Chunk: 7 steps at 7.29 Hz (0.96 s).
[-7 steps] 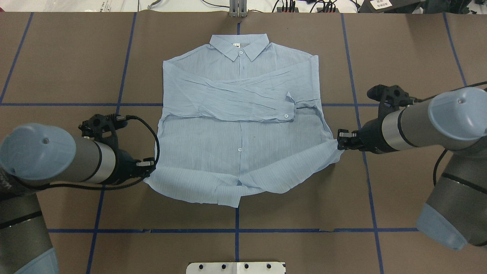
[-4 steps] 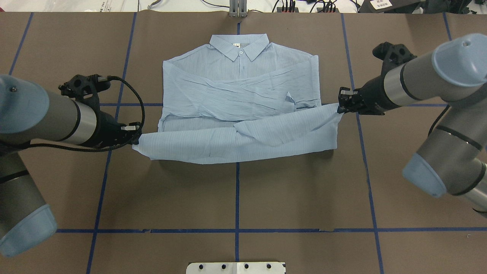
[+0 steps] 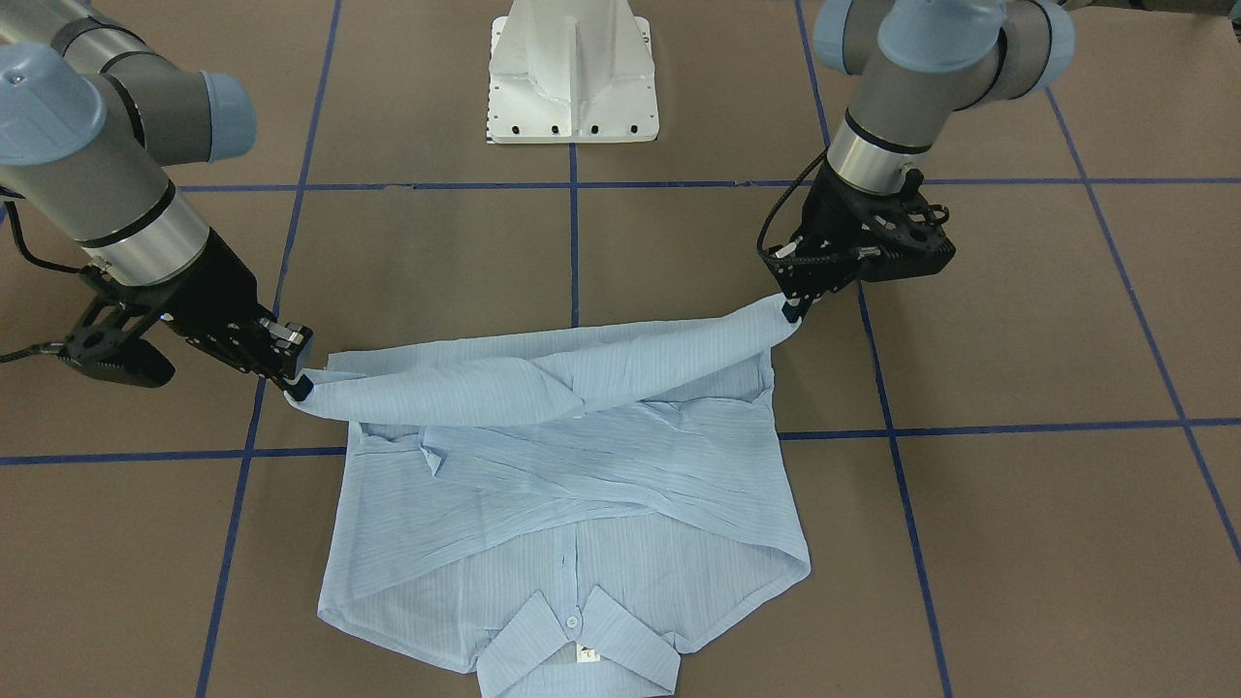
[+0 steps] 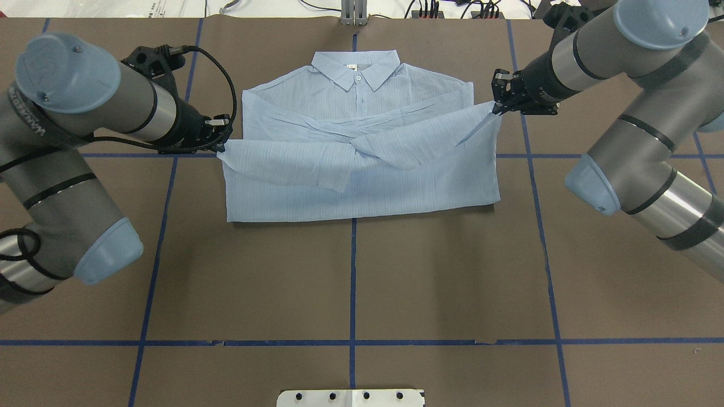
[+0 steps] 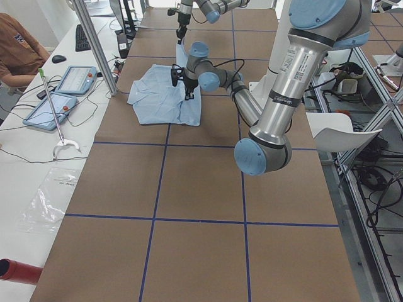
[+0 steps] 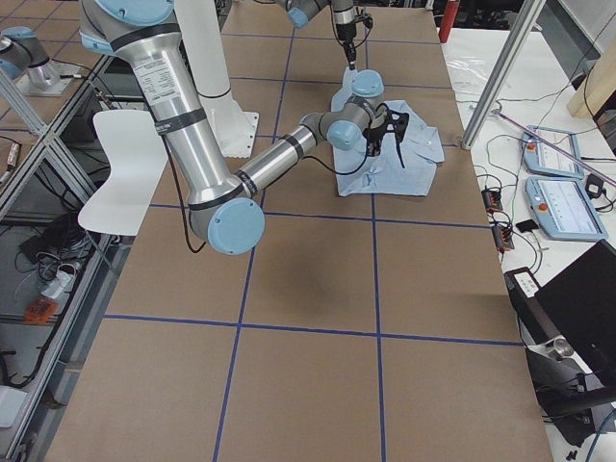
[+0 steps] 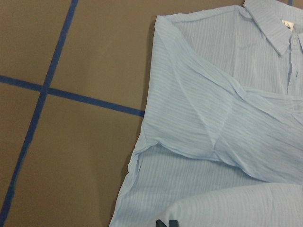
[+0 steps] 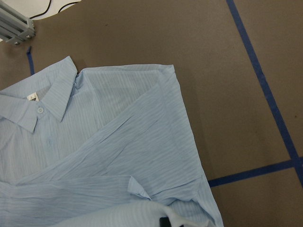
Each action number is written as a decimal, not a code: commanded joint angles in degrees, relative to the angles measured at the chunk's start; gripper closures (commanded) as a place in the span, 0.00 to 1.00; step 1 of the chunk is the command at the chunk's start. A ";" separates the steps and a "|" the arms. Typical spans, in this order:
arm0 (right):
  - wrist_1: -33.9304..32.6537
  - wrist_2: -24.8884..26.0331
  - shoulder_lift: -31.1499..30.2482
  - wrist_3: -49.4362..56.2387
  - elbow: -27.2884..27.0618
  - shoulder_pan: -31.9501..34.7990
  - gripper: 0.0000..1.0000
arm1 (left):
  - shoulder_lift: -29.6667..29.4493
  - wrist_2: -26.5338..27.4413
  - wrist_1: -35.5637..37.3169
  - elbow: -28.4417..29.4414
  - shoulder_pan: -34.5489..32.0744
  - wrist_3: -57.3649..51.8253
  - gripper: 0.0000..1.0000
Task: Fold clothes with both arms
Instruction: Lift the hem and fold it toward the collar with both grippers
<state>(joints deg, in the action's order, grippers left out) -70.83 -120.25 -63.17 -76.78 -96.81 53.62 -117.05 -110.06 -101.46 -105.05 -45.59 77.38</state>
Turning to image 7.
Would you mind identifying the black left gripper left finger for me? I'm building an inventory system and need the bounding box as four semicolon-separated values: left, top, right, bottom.
155;219;167;227

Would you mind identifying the brown paper table cover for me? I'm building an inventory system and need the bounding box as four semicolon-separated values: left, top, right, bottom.
0;0;243;227

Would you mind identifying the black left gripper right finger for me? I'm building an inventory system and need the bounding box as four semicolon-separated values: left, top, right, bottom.
169;220;179;227

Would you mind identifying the light blue button-up shirt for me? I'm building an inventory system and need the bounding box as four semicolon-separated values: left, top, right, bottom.
110;0;303;227

